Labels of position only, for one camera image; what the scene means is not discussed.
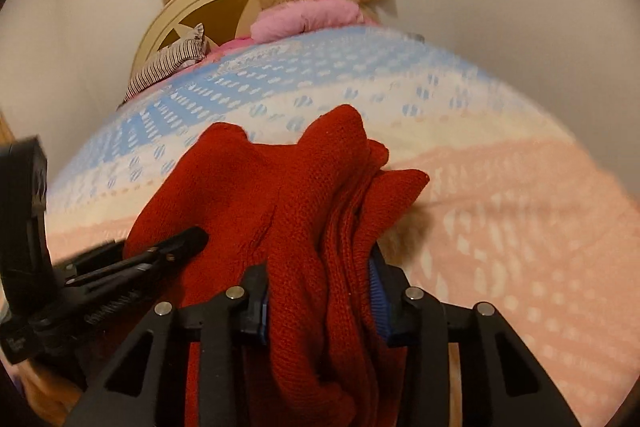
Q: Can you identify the red knitted sweater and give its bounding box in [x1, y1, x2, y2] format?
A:
[122, 104, 431, 427]

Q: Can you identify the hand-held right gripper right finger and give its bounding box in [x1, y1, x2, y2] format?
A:
[369, 246, 577, 427]

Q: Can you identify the cream wooden headboard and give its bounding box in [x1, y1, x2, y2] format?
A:
[131, 0, 261, 80]

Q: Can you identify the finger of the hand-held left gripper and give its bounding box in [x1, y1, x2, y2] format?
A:
[54, 227, 210, 338]

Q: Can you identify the pink and blue dotted bedspread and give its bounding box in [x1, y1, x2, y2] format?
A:
[0, 23, 640, 427]

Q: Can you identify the striped pillow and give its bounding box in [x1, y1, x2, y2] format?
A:
[124, 23, 208, 102]

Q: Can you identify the pink pillow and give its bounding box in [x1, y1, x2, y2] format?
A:
[249, 0, 376, 44]

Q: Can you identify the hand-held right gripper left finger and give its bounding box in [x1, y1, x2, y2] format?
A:
[64, 263, 273, 427]

